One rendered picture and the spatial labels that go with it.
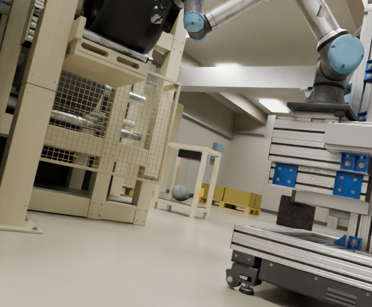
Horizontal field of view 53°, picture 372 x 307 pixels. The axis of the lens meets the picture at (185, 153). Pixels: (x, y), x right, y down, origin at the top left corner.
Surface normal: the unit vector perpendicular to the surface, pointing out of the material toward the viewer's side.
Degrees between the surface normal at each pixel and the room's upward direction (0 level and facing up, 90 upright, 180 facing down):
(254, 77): 90
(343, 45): 96
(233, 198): 90
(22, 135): 90
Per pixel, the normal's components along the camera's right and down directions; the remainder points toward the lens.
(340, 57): -0.05, 0.00
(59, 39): 0.56, 0.04
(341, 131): -0.54, -0.18
